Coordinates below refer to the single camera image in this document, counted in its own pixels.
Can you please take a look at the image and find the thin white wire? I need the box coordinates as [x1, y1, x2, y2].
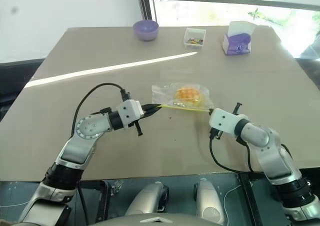
[223, 185, 241, 220]

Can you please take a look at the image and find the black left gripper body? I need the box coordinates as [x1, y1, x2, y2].
[119, 87, 149, 137]

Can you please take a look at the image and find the green outdoor foliage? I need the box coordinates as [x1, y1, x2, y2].
[246, 7, 320, 37]

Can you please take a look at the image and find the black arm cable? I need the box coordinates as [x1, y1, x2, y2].
[208, 134, 293, 174]
[70, 82, 126, 226]

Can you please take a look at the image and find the purple tissue pack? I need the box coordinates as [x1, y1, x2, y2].
[221, 20, 256, 56]

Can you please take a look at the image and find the clear box of colourful bits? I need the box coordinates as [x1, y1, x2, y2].
[183, 27, 207, 48]

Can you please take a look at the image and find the orange pineapple bun snack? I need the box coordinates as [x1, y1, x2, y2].
[174, 85, 202, 104]

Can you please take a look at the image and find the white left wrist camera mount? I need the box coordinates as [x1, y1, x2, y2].
[117, 99, 146, 131]

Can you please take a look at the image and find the silver right thigh shell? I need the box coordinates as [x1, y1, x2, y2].
[193, 177, 226, 224]

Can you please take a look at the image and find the silver left thigh shell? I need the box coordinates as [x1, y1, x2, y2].
[124, 181, 170, 216]

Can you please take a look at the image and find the clear plastic zip bag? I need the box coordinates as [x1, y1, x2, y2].
[151, 82, 215, 113]

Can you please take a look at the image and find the silver thigh shell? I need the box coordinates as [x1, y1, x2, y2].
[124, 181, 170, 216]
[193, 177, 226, 224]

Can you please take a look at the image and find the dark window frame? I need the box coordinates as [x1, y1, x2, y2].
[136, 0, 320, 27]

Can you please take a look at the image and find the silver robot torso edge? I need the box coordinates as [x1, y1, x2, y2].
[88, 212, 223, 226]

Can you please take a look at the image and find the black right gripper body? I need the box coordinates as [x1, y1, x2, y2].
[207, 102, 243, 141]

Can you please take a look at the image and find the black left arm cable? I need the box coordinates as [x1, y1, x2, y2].
[70, 82, 126, 226]

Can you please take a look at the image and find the purple bowl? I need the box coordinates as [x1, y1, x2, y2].
[132, 19, 160, 42]

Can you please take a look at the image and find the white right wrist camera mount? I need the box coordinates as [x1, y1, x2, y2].
[208, 107, 240, 137]

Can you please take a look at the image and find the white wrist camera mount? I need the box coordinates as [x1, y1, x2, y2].
[117, 99, 146, 131]
[208, 107, 240, 137]

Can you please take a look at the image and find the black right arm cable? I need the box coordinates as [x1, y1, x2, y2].
[208, 134, 293, 174]

